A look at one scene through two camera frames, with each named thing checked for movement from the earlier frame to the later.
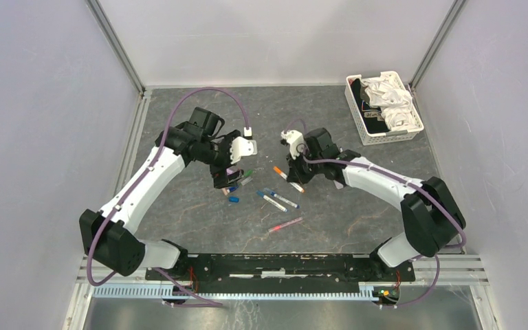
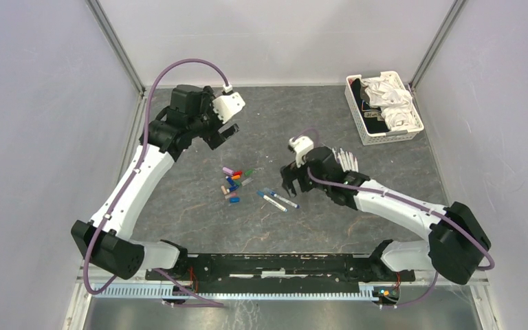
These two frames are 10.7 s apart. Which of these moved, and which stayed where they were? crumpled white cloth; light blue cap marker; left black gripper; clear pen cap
Moved: left black gripper
Stayed: light blue cap marker; crumpled white cloth; clear pen cap
